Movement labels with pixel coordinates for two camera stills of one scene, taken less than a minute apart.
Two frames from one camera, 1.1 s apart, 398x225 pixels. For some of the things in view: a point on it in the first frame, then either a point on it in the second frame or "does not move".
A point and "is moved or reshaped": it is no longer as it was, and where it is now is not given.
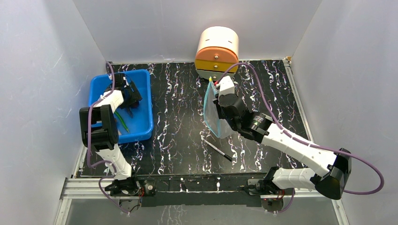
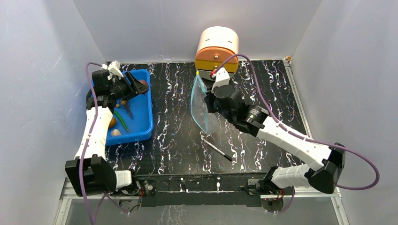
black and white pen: (226, 156) does not move
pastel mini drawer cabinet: (217, 49) does not move
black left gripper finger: (128, 110) -> (137, 87)
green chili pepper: (124, 124) does not move
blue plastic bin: (141, 125) does not move
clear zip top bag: (222, 128) is moved or reshaped
